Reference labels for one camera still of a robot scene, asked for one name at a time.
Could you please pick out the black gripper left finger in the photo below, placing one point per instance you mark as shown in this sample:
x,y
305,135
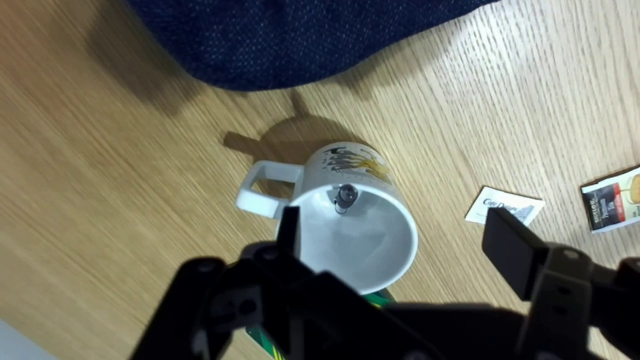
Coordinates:
x,y
266,301

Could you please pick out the small dark printed packet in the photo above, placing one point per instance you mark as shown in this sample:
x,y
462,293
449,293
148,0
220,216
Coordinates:
x,y
615,200

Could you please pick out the small white card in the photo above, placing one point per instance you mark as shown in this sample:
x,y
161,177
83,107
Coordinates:
x,y
502,200

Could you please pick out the green marker box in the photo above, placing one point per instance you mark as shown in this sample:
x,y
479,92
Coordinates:
x,y
377,299

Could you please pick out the white printed mug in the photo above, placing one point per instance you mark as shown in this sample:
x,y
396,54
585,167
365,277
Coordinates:
x,y
361,233

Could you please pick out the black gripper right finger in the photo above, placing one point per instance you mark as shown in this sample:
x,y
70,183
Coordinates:
x,y
566,293

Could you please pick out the blue cloth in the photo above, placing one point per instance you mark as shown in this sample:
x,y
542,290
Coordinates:
x,y
300,41

